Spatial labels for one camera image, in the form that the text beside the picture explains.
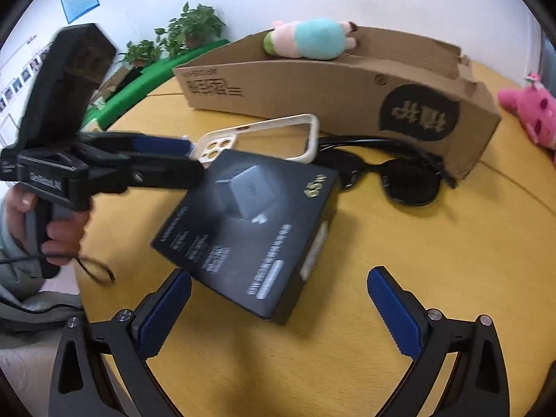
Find green covered table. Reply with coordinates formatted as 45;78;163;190
82;40;229;129

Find person's grey sleeve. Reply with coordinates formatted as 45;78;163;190
1;197;84;333

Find pink teal pig plush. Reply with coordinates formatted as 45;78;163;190
263;18;358;60

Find black cable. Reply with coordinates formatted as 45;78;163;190
0;253;116;287

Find white clear phone case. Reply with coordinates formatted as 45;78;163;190
190;114;320;167

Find small potted green plant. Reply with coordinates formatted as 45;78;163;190
120;40;161;67

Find black sunglasses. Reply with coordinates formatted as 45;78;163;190
313;134;457;207

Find pink strawberry bear plush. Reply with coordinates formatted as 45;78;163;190
498;73;556;151

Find black charger box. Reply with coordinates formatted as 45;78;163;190
152;151;340;325

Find black camera box left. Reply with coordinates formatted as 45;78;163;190
15;24;116;150

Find shallow cardboard box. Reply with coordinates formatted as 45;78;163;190
173;26;501;180

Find person's left hand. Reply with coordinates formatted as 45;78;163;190
3;186;90;255

